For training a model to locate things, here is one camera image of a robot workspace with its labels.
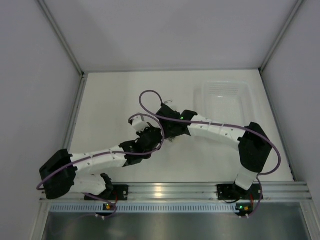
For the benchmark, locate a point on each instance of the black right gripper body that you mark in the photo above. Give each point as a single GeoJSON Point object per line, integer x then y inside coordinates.
{"type": "Point", "coordinates": [168, 131]}

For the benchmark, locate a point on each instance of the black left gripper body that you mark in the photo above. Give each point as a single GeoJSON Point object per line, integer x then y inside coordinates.
{"type": "Point", "coordinates": [145, 129]}

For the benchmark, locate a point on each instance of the clear zip top bag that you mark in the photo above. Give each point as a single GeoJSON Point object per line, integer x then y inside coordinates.
{"type": "Point", "coordinates": [173, 139]}

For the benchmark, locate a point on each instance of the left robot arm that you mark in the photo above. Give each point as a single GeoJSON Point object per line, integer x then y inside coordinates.
{"type": "Point", "coordinates": [86, 173]}

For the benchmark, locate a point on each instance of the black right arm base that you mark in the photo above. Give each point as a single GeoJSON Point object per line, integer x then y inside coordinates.
{"type": "Point", "coordinates": [232, 192]}

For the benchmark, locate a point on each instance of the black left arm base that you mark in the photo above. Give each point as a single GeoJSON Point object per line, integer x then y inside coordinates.
{"type": "Point", "coordinates": [112, 192]}

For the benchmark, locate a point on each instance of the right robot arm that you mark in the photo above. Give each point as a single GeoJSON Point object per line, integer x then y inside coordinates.
{"type": "Point", "coordinates": [250, 141]}

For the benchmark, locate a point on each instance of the white perforated plastic basket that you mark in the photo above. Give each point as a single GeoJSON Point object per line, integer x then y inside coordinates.
{"type": "Point", "coordinates": [226, 101]}

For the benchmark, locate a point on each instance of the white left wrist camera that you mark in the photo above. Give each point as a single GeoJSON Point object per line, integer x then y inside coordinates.
{"type": "Point", "coordinates": [138, 123]}

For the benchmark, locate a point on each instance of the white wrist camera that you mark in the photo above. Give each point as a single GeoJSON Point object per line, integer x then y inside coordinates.
{"type": "Point", "coordinates": [168, 102]}
{"type": "Point", "coordinates": [138, 123]}

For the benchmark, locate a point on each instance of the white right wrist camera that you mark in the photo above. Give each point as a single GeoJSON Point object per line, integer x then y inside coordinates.
{"type": "Point", "coordinates": [168, 102]}

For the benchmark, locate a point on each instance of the aluminium frame post left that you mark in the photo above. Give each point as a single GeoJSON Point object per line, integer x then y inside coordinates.
{"type": "Point", "coordinates": [59, 34]}

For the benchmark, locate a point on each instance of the aluminium frame post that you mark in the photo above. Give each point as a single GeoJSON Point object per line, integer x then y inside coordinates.
{"type": "Point", "coordinates": [59, 34]}
{"type": "Point", "coordinates": [288, 21]}

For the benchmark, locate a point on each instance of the white slotted cable duct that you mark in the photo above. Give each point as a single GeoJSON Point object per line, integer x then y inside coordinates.
{"type": "Point", "coordinates": [126, 207]}

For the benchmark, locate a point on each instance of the aluminium mounting rail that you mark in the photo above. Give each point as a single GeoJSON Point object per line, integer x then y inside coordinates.
{"type": "Point", "coordinates": [273, 192]}

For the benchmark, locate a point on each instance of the aluminium frame post right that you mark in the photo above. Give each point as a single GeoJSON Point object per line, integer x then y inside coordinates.
{"type": "Point", "coordinates": [288, 21]}

